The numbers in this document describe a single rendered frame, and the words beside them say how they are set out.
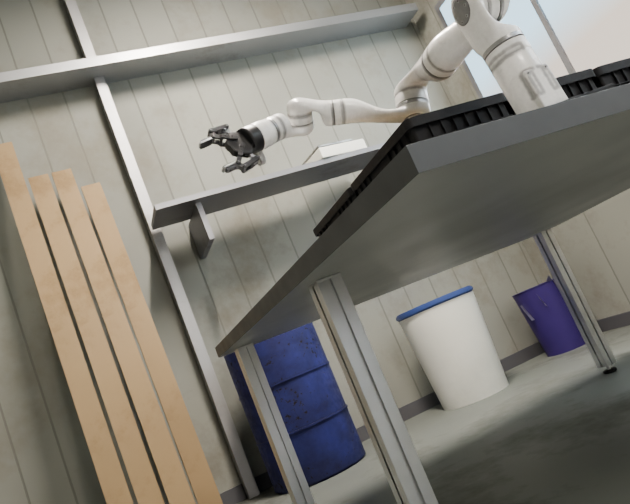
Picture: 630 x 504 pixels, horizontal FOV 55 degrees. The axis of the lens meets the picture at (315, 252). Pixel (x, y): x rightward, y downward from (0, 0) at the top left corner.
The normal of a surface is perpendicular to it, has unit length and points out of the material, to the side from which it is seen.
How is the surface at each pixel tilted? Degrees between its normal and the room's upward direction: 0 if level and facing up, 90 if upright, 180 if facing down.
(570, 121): 90
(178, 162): 90
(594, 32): 90
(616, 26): 90
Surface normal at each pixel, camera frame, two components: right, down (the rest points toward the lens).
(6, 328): 0.29, -0.30
